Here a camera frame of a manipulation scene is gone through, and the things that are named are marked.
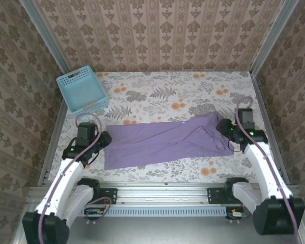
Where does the aluminium table edge rail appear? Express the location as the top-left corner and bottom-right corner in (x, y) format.
(38, 99), (68, 185)
(250, 72), (291, 185)

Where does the light blue plastic basket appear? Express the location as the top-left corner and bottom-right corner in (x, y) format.
(56, 66), (109, 119)

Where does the light blue slotted cable duct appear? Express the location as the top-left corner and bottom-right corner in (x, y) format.
(81, 205), (228, 217)

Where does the floral tablecloth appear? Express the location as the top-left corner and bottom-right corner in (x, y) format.
(47, 71), (282, 184)

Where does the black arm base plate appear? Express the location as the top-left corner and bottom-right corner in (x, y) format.
(91, 187), (117, 205)
(207, 187), (234, 205)

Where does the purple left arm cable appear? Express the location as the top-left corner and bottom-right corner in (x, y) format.
(38, 113), (112, 244)

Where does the grey metal shelf plate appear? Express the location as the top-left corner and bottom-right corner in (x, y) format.
(12, 216), (305, 244)

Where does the small circuit board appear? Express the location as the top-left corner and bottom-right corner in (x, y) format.
(84, 207), (105, 219)
(226, 207), (247, 220)

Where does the aluminium mounting rail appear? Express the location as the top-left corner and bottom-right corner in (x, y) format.
(26, 181), (303, 205)

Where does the purple t-shirt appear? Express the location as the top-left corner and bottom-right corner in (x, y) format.
(104, 111), (236, 170)

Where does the aluminium frame post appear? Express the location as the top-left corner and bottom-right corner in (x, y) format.
(19, 0), (70, 74)
(250, 0), (299, 77)

